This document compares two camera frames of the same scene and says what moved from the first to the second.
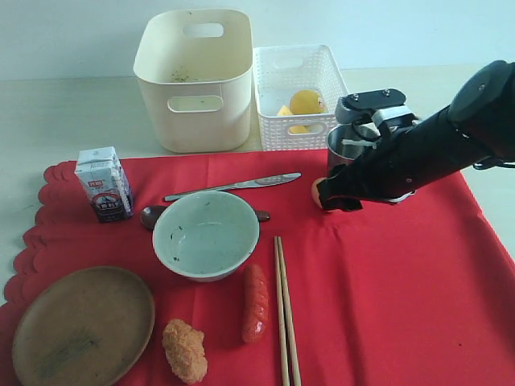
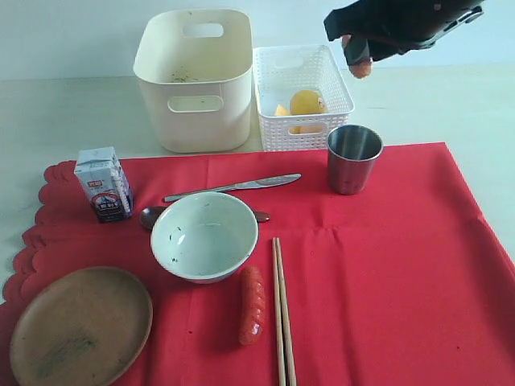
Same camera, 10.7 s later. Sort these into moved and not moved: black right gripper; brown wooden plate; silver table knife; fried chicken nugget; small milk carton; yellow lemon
Moved: fried chicken nugget; black right gripper
Not moved: yellow lemon; silver table knife; brown wooden plate; small milk carton
